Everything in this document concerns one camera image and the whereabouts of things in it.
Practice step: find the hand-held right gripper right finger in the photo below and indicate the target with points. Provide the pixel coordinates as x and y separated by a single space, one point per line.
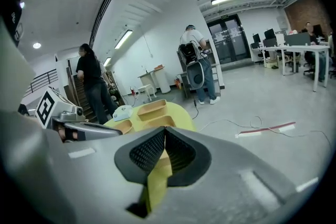
223 178

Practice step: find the person's left hand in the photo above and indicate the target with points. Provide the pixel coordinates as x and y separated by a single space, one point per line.
62 133

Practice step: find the grey oval seat shell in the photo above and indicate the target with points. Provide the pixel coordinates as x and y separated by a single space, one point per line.
195 77

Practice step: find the white cabinet counter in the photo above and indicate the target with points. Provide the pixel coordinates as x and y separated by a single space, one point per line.
164 81

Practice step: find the black computer monitor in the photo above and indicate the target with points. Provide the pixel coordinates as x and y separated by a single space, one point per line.
269 34
256 38

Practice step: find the white stool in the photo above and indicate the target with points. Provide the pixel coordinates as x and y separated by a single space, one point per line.
145 87

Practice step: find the dark wooden staircase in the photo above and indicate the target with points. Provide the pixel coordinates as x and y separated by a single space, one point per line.
76 97

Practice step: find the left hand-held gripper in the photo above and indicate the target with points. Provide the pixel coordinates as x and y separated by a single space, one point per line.
46 108

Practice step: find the white blue tissue pack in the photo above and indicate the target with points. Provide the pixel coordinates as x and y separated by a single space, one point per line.
122 113

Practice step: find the black glass double door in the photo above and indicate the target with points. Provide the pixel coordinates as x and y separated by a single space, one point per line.
228 39

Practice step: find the white long desk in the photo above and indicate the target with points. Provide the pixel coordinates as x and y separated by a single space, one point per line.
302 47

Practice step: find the red fire extinguisher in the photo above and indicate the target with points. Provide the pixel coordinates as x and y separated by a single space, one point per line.
178 84

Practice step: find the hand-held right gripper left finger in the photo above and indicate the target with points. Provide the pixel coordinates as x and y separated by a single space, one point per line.
92 178

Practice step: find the grey wall panel box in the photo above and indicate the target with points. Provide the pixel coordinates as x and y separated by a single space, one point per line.
282 22

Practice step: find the dark grey desk divider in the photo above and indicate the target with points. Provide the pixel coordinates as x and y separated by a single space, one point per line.
296 39

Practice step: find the round table yellow cloth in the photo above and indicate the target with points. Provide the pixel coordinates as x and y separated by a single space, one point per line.
183 120

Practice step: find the dark shelf unit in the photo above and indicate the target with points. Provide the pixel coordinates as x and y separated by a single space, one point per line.
181 78

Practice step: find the person's black buttoned shirt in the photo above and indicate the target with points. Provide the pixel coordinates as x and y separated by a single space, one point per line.
13 8

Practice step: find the round ceiling light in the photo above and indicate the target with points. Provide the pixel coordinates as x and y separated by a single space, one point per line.
36 45

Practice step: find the black backpack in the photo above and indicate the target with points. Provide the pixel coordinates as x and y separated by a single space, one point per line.
189 52

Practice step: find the orange box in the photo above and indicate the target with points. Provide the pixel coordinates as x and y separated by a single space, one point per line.
159 67

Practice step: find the black balcony railing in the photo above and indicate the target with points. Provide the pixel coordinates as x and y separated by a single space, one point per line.
43 78

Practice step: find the black stair railing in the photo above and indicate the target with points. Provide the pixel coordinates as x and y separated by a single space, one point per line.
99 21

